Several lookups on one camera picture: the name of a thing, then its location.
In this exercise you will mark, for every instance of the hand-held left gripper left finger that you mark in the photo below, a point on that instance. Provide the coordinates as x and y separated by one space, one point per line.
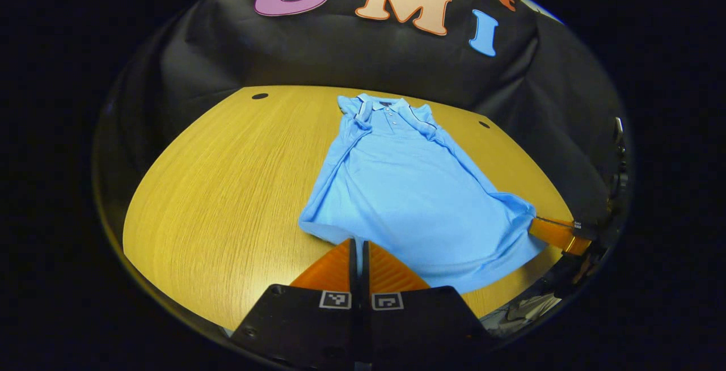
306 325

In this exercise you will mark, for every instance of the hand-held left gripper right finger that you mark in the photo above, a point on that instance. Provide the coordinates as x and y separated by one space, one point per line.
420 325

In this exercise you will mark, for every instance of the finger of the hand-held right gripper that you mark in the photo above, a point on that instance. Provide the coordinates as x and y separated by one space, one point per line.
558 235

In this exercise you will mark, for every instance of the light blue T-shirt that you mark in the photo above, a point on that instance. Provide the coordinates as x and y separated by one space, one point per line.
408 189

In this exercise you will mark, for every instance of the black backdrop cloth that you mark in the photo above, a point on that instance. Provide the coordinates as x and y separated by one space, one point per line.
340 53

